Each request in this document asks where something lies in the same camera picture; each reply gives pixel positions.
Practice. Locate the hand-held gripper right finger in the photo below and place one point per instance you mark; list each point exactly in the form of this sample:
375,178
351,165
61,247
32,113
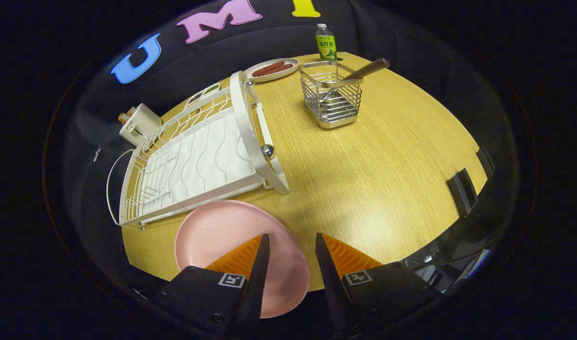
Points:
331,288

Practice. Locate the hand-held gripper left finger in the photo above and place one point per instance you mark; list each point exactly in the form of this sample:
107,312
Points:
255,288

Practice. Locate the pink plate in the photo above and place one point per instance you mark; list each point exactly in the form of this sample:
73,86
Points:
222,236

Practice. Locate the white oval sausage plate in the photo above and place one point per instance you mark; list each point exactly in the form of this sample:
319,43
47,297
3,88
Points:
293,63

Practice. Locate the black chair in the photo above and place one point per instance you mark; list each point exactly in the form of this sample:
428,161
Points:
486,162
462,191

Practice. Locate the white toaster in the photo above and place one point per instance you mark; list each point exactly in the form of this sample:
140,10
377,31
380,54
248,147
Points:
140,125

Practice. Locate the divided white snack tray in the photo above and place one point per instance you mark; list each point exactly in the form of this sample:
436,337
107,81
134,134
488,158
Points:
212,88

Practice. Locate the red sausage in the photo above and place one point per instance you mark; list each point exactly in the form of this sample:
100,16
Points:
268,67
276,71

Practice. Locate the black backdrop cloth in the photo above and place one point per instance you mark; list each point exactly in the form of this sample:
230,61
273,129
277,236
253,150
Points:
175,59

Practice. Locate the green label drink bottle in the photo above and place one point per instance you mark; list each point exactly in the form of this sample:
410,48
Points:
326,45

